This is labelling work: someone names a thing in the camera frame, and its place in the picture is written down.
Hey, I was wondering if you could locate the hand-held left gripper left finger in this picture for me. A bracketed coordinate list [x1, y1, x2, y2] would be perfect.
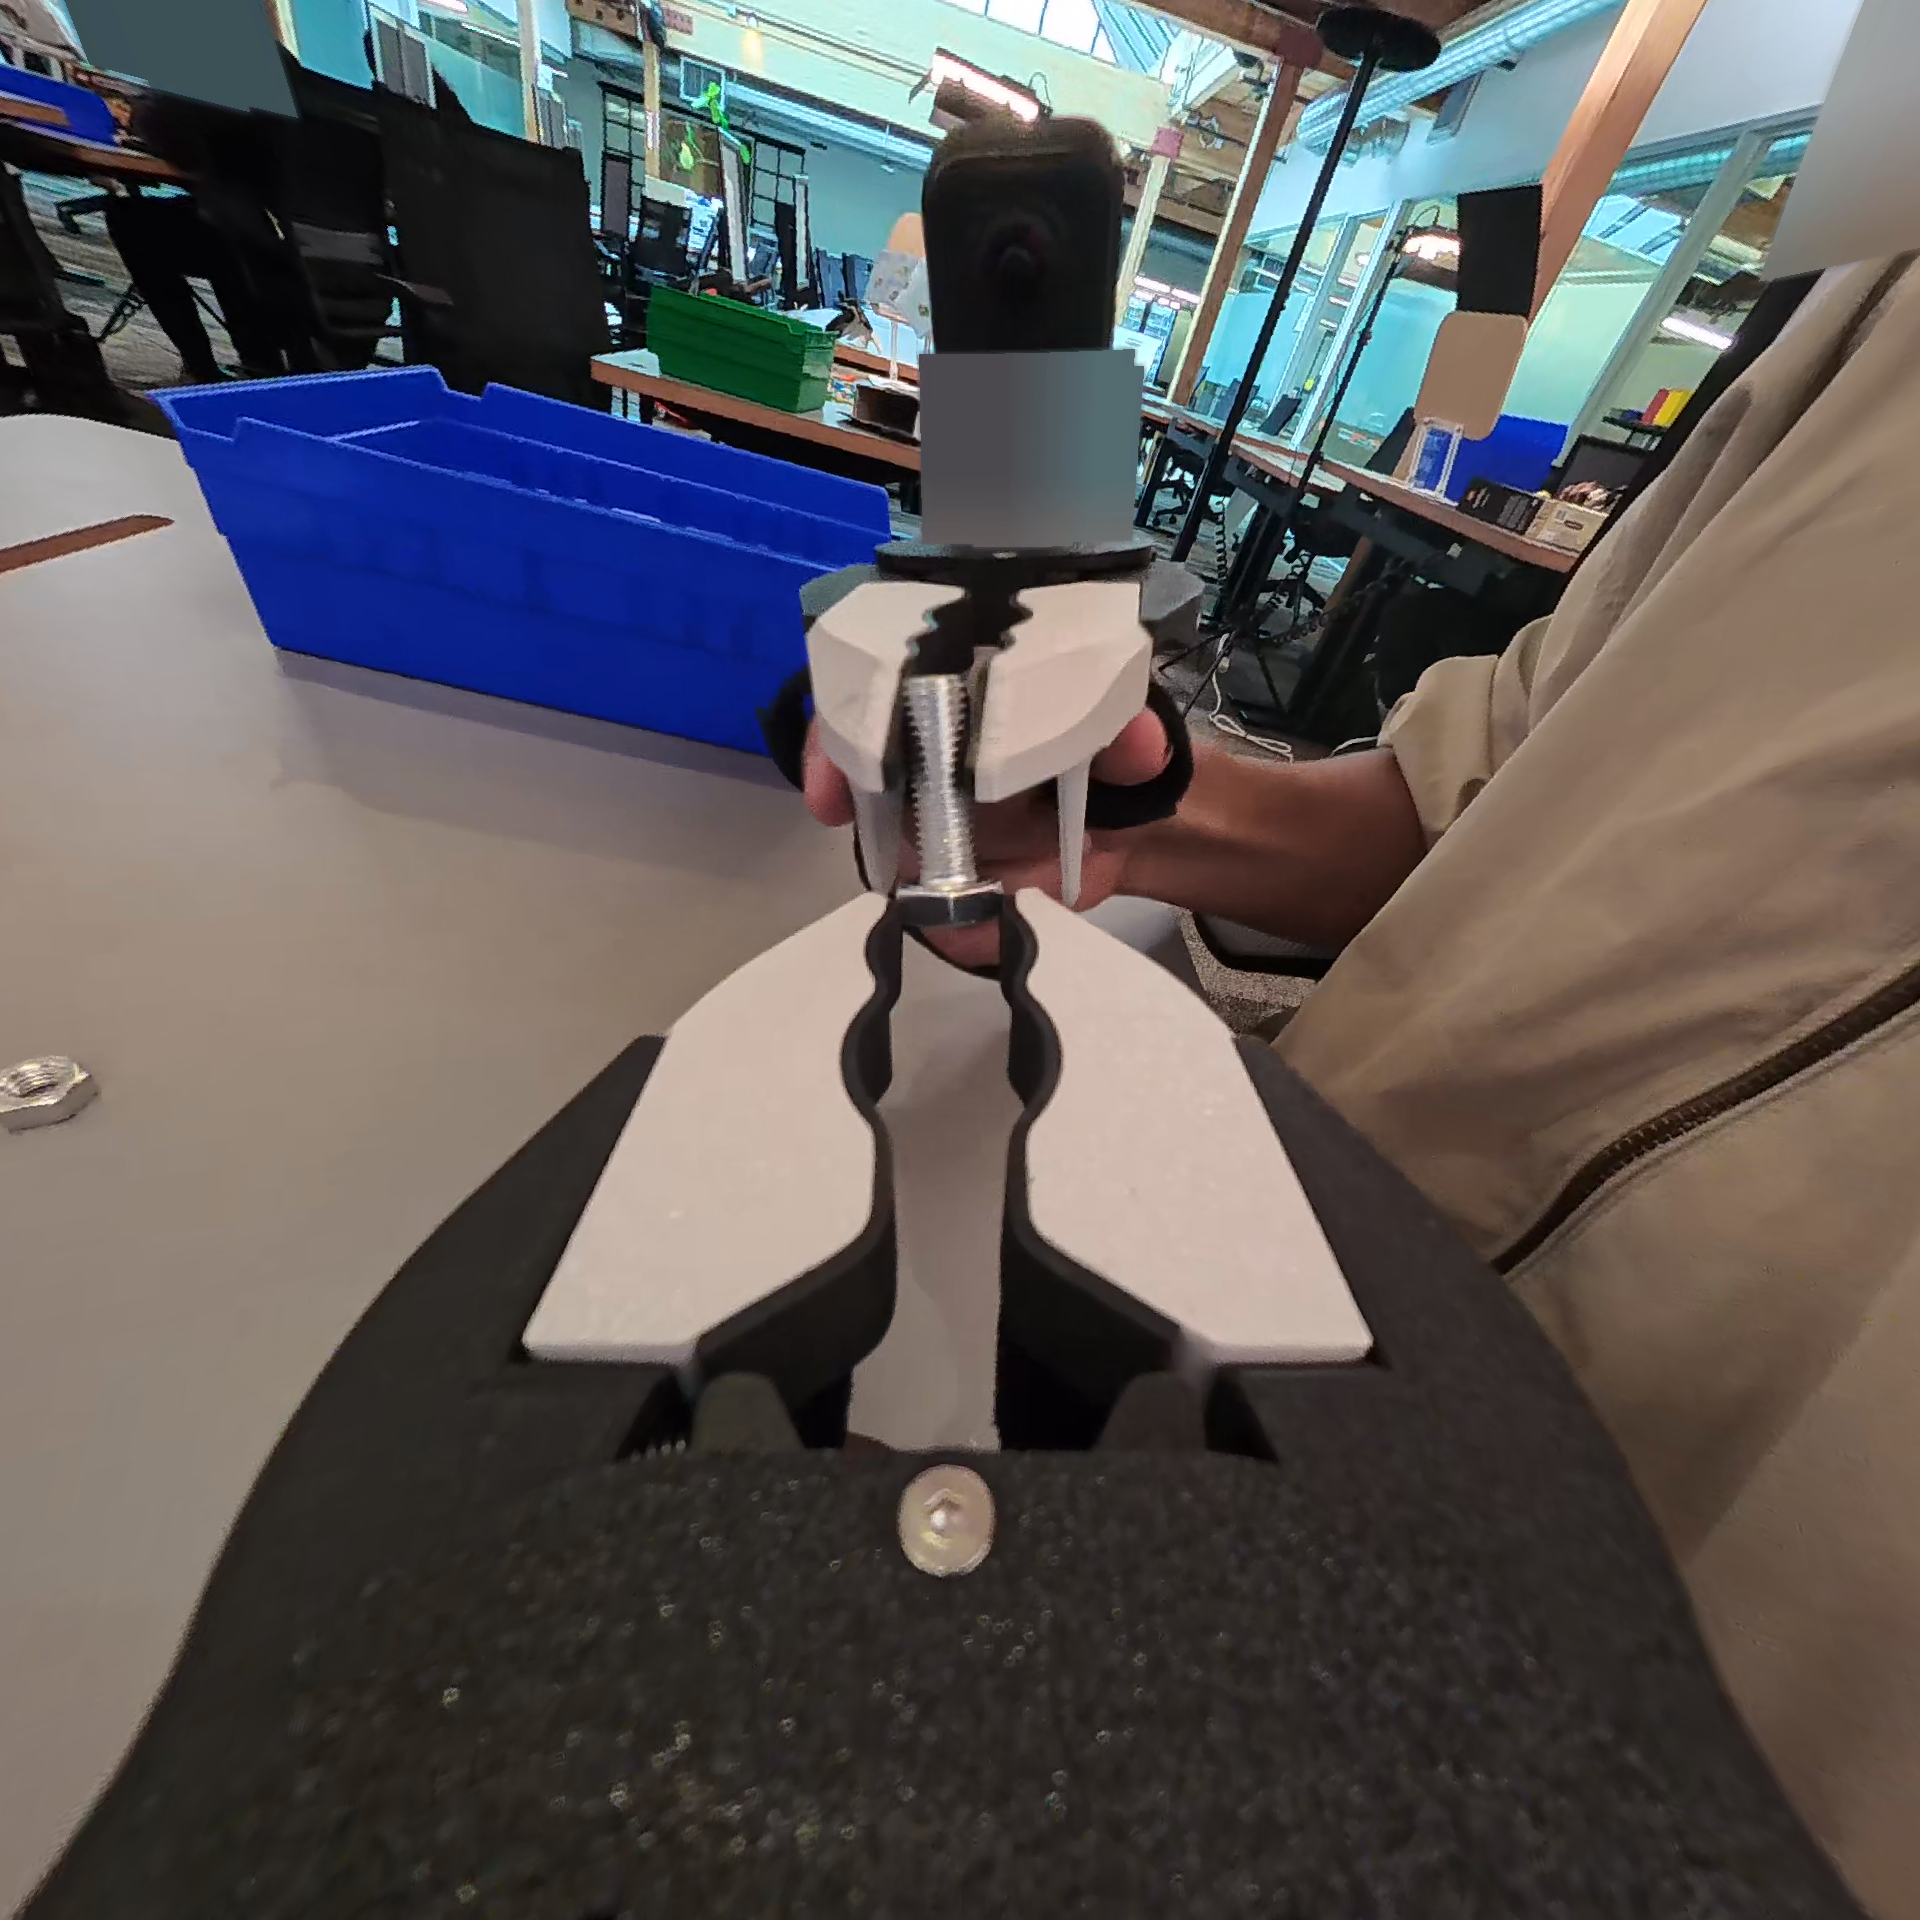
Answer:
[520, 893, 905, 1440]

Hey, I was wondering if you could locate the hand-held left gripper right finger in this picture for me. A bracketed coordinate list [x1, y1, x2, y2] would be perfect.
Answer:
[1002, 887, 1376, 1440]

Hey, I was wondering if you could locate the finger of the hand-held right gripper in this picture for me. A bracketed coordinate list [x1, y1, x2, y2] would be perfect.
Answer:
[804, 584, 951, 899]
[973, 581, 1157, 803]

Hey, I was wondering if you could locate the steel hex bolt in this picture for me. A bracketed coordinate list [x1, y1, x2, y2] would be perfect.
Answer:
[892, 668, 1011, 932]

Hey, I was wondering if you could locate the blue plastic bin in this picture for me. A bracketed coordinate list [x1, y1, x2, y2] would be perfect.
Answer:
[149, 364, 897, 755]

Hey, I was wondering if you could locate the person's right hand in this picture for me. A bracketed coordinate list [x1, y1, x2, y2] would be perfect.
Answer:
[802, 705, 1203, 967]

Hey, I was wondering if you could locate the light panel on stand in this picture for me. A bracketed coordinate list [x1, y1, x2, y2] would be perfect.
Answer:
[930, 44, 1054, 124]

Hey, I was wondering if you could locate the black office chair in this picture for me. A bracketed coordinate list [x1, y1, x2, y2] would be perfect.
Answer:
[376, 90, 608, 405]
[1184, 908, 1341, 983]

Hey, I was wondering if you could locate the stack of green bins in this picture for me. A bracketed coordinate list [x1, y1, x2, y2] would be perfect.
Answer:
[649, 284, 838, 413]

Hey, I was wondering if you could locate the wooden table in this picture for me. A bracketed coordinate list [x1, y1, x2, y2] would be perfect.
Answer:
[588, 347, 924, 466]

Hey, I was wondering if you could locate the black floor lamp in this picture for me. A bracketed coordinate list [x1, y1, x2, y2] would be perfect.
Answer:
[1171, 4, 1445, 570]

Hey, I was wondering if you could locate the wooden board document stand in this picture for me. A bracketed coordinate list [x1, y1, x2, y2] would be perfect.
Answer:
[1394, 310, 1531, 498]

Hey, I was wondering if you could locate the black flag panel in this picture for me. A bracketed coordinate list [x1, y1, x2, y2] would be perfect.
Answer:
[1458, 183, 1547, 319]

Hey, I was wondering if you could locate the steel hex nut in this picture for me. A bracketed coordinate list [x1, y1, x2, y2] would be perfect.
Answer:
[0, 1051, 101, 1136]

